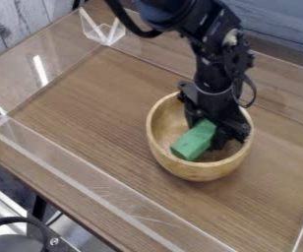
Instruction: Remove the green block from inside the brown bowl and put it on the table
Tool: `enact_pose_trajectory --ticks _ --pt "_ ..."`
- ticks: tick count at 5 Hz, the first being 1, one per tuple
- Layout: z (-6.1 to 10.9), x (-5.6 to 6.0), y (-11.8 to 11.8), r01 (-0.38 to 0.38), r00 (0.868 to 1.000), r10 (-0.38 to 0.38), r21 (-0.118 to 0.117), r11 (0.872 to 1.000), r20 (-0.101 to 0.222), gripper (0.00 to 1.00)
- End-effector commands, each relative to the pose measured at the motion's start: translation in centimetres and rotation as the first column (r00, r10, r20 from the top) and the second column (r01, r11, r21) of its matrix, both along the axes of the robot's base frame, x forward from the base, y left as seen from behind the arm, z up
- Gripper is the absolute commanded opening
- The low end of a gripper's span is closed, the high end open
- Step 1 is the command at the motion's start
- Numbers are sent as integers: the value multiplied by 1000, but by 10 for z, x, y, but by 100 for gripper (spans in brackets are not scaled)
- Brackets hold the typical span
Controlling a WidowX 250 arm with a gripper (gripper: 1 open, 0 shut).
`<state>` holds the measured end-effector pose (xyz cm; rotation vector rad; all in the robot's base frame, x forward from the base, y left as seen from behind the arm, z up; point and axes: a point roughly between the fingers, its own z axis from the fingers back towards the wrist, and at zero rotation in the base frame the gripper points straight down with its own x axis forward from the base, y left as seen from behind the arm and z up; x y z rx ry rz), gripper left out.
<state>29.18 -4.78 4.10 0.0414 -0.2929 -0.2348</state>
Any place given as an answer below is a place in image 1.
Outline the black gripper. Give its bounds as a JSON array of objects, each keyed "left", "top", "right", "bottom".
[{"left": 178, "top": 81, "right": 251, "bottom": 150}]

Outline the green rectangular block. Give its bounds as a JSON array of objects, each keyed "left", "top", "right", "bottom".
[{"left": 170, "top": 119, "right": 215, "bottom": 161}]

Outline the brown wooden bowl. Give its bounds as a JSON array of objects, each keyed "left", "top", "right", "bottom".
[{"left": 144, "top": 93, "right": 255, "bottom": 182}]

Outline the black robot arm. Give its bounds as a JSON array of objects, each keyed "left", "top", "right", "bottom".
[{"left": 104, "top": 0, "right": 255, "bottom": 150}]

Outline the black table leg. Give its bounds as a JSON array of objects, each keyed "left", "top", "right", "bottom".
[{"left": 32, "top": 196, "right": 47, "bottom": 221}]

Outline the clear acrylic tray wall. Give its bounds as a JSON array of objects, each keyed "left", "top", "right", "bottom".
[{"left": 0, "top": 3, "right": 303, "bottom": 252}]

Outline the metal bracket with screw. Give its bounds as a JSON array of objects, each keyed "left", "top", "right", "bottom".
[{"left": 25, "top": 218, "right": 80, "bottom": 252}]

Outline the black cable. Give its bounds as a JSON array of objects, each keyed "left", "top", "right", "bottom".
[{"left": 0, "top": 215, "right": 47, "bottom": 252}]

